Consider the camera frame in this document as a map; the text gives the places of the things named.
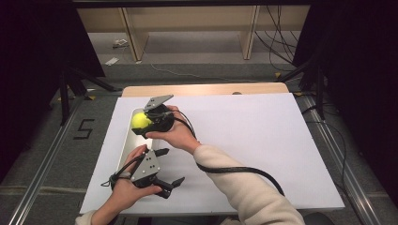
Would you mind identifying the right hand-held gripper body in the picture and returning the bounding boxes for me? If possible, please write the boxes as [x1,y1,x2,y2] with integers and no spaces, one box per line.
[142,94,176,139]

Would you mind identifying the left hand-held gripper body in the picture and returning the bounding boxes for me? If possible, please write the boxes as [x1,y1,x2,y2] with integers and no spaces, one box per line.
[130,148,174,200]

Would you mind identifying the yellow tennis ball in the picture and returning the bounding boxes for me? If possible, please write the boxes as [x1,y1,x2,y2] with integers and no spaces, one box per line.
[130,112,153,130]

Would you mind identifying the white rectangular plastic bin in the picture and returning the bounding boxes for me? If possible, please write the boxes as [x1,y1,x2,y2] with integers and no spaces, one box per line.
[116,107,162,170]

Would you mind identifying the person's right hand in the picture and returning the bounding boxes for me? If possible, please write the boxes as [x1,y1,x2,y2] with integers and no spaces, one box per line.
[145,104,202,155]

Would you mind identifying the person's left hand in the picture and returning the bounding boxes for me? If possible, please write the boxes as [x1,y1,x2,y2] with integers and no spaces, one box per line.
[107,143,163,212]

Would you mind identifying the small crumpled floor object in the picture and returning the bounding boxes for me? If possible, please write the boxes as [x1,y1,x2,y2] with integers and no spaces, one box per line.
[112,38,130,50]

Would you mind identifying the black tripod stand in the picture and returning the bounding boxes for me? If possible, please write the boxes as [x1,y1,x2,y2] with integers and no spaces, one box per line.
[57,67,119,126]
[275,59,327,121]

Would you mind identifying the white table cover sheet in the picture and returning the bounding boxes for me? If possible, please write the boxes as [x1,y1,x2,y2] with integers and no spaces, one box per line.
[79,93,345,217]

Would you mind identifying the light wooden desk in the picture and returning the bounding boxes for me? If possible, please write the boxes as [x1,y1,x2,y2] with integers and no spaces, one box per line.
[76,5,311,63]

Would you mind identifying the dark curtain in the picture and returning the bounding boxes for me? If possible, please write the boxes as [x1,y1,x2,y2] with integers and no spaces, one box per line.
[0,0,106,184]
[292,0,398,200]

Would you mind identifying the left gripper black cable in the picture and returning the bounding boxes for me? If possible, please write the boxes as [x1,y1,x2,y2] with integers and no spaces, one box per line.
[99,155,145,189]

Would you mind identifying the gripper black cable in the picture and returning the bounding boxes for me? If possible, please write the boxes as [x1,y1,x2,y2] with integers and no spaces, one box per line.
[162,110,286,197]
[99,155,145,189]

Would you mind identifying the white floor cable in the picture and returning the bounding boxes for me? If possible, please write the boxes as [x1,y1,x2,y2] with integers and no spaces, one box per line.
[150,64,261,84]

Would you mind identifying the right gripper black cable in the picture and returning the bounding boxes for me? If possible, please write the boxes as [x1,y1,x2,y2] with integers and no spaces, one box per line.
[162,110,286,197]

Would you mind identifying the aluminium floor rail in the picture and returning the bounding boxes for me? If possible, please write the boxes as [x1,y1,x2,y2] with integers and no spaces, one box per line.
[8,93,92,225]
[300,95,382,225]

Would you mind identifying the hanging black cable bundle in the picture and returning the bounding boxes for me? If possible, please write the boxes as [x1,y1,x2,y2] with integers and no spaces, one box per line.
[253,5,302,73]

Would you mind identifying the thin black floor cable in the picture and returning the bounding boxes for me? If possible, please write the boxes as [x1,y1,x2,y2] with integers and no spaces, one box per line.
[308,105,349,188]

